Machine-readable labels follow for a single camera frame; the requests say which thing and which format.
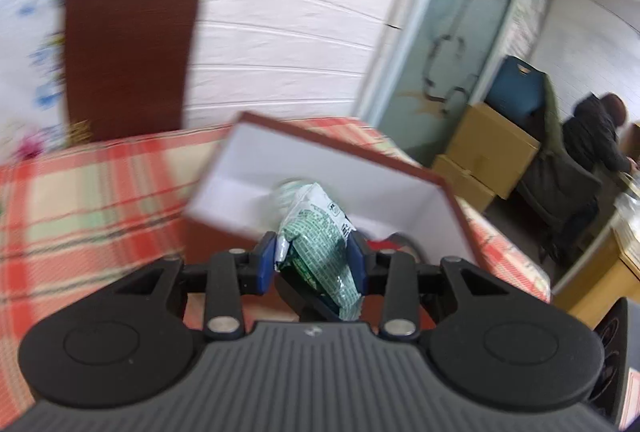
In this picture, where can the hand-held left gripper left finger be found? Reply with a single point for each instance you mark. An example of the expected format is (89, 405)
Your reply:
(267, 262)

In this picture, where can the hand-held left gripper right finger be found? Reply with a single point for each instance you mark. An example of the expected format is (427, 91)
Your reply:
(356, 262)

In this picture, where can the red tape roll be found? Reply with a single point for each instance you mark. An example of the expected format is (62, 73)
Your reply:
(395, 239)

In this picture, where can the green white printed packet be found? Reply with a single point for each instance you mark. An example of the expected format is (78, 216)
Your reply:
(310, 242)

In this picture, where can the red box white inside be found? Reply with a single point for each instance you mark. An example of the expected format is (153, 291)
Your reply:
(300, 152)

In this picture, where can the small cardboard box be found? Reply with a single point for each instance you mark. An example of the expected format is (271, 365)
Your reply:
(462, 182)

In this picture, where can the plaid tablecloth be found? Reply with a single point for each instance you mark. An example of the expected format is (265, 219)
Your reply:
(100, 212)

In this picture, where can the large cardboard box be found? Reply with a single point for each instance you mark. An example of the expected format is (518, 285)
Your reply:
(495, 147)

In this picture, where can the dark office chair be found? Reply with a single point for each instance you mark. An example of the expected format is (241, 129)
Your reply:
(560, 192)

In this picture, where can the green jacket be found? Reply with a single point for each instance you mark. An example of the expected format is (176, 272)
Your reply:
(552, 117)

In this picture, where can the wooden desk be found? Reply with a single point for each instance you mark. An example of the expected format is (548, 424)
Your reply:
(600, 282)

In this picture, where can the brown chair back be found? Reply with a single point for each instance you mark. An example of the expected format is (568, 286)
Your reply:
(125, 62)

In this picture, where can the frosted glass partition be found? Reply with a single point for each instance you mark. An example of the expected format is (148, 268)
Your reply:
(450, 12)

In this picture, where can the black plastic object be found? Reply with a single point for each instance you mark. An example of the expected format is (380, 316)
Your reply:
(610, 352)

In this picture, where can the floral plastic sheet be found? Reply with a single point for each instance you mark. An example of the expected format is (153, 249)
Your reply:
(25, 62)

